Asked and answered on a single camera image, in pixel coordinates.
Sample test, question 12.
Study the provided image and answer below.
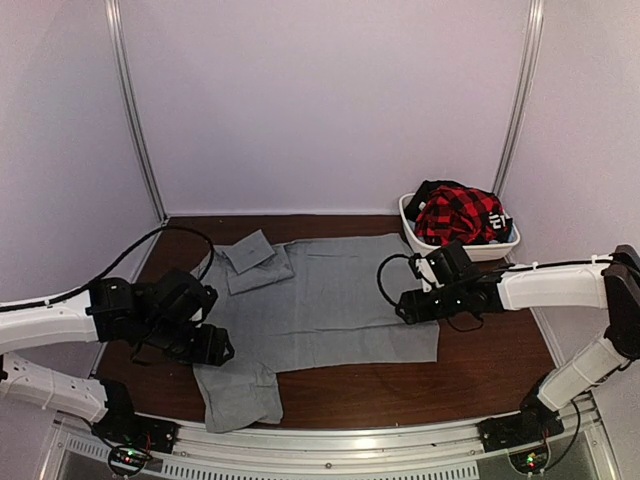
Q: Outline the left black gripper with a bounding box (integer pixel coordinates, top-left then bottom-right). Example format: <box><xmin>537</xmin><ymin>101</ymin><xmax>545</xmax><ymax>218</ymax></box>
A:
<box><xmin>140</xmin><ymin>318</ymin><xmax>234</xmax><ymax>366</ymax></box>

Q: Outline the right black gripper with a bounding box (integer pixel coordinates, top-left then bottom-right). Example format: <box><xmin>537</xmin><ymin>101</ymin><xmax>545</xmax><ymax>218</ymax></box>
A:
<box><xmin>396</xmin><ymin>283</ymin><xmax>465</xmax><ymax>326</ymax></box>

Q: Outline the grey long sleeve shirt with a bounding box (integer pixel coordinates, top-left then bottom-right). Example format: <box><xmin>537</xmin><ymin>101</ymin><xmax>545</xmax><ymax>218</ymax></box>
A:
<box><xmin>193</xmin><ymin>234</ymin><xmax>439</xmax><ymax>433</ymax></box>

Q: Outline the white plastic basket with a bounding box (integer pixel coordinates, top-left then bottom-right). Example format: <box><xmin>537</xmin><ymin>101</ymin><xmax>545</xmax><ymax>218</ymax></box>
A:
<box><xmin>398</xmin><ymin>192</ymin><xmax>521</xmax><ymax>262</ymax></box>

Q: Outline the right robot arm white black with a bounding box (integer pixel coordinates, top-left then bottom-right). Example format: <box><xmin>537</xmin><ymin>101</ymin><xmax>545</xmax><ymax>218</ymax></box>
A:
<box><xmin>389</xmin><ymin>242</ymin><xmax>639</xmax><ymax>442</ymax></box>

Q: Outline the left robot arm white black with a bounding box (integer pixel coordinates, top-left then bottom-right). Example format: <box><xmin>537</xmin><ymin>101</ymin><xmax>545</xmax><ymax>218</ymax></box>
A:
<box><xmin>1</xmin><ymin>270</ymin><xmax>235</xmax><ymax>444</ymax></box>

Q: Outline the red black plaid shirt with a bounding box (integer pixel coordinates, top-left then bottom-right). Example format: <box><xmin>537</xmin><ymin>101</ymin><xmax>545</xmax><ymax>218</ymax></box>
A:
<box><xmin>414</xmin><ymin>185</ymin><xmax>503</xmax><ymax>247</ymax></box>

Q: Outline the black shirt in basket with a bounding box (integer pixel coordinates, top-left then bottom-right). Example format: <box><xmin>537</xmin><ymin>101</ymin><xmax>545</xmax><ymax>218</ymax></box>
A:
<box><xmin>403</xmin><ymin>179</ymin><xmax>516</xmax><ymax>246</ymax></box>

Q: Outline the left circuit board with leds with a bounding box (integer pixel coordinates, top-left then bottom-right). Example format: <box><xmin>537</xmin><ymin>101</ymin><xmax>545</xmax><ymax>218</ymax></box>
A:
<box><xmin>107</xmin><ymin>445</ymin><xmax>152</xmax><ymax>476</ymax></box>

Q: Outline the circuit board with leds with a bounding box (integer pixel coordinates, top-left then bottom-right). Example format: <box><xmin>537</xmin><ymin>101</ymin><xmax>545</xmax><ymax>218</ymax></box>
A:
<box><xmin>508</xmin><ymin>447</ymin><xmax>550</xmax><ymax>476</ymax></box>
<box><xmin>107</xmin><ymin>445</ymin><xmax>152</xmax><ymax>476</ymax></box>

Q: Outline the right circuit board with leds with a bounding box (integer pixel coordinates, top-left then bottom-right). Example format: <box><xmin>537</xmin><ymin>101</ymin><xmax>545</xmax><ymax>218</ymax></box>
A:
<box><xmin>508</xmin><ymin>447</ymin><xmax>550</xmax><ymax>476</ymax></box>

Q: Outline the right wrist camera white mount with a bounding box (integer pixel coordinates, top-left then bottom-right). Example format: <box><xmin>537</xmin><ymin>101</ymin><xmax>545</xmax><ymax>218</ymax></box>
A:
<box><xmin>408</xmin><ymin>254</ymin><xmax>441</xmax><ymax>293</ymax></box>

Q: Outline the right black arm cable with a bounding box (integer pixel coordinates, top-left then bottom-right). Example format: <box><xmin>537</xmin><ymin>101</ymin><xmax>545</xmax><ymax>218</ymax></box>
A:
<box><xmin>375</xmin><ymin>253</ymin><xmax>486</xmax><ymax>333</ymax></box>

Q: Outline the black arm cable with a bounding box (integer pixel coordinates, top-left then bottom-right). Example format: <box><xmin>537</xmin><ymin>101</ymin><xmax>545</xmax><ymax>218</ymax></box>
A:
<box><xmin>0</xmin><ymin>225</ymin><xmax>217</xmax><ymax>314</ymax></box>
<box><xmin>375</xmin><ymin>253</ymin><xmax>486</xmax><ymax>333</ymax></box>

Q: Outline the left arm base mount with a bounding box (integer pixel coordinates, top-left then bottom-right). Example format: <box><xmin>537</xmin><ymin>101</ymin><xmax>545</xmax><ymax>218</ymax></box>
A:
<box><xmin>92</xmin><ymin>409</ymin><xmax>178</xmax><ymax>454</ymax></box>

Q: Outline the front aluminium rail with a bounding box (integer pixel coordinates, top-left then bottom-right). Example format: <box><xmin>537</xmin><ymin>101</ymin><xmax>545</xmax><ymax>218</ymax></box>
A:
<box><xmin>36</xmin><ymin>397</ymin><xmax>622</xmax><ymax>479</ymax></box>

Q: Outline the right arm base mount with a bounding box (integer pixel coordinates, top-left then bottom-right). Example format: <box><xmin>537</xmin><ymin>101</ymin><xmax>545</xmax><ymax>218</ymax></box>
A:
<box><xmin>477</xmin><ymin>411</ymin><xmax>564</xmax><ymax>453</ymax></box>

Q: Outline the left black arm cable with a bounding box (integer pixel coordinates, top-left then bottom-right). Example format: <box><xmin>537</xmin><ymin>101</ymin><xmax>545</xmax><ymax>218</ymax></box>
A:
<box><xmin>0</xmin><ymin>225</ymin><xmax>217</xmax><ymax>314</ymax></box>

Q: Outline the right aluminium frame post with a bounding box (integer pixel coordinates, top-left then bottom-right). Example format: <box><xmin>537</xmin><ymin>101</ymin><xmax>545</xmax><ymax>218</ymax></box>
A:
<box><xmin>492</xmin><ymin>0</ymin><xmax>545</xmax><ymax>196</ymax></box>

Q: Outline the aluminium frame post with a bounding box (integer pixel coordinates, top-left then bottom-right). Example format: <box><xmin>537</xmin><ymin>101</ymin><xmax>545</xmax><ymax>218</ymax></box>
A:
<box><xmin>104</xmin><ymin>0</ymin><xmax>168</xmax><ymax>223</ymax></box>
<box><xmin>492</xmin><ymin>0</ymin><xmax>545</xmax><ymax>196</ymax></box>

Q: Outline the left aluminium frame post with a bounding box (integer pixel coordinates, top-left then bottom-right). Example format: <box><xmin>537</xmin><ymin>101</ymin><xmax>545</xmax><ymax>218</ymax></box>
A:
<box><xmin>104</xmin><ymin>0</ymin><xmax>168</xmax><ymax>223</ymax></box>

